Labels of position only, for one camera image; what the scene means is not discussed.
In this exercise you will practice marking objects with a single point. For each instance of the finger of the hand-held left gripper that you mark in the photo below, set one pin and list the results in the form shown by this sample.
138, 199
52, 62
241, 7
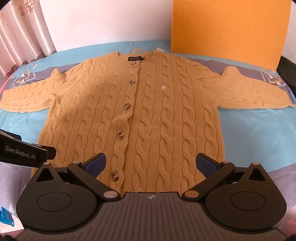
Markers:
52, 153

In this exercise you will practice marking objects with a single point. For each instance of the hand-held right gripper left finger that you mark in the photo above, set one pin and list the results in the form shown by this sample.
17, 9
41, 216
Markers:
97, 165

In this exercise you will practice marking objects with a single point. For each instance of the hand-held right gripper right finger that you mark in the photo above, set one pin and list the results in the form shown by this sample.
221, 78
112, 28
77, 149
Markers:
205, 165

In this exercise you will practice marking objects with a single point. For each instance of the blue grey printed bed sheet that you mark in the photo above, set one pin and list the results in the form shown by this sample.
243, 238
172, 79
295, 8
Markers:
254, 139

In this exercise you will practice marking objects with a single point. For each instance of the blue plastic object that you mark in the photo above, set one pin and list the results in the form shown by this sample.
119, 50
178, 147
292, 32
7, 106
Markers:
4, 214

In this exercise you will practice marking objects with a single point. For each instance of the pink patterned curtain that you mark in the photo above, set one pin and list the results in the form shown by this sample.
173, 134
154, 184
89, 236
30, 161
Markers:
20, 34

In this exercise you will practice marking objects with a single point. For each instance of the dark object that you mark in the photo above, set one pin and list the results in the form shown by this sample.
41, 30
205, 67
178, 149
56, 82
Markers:
288, 76

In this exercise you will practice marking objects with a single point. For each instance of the orange board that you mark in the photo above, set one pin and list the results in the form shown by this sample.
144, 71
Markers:
231, 30

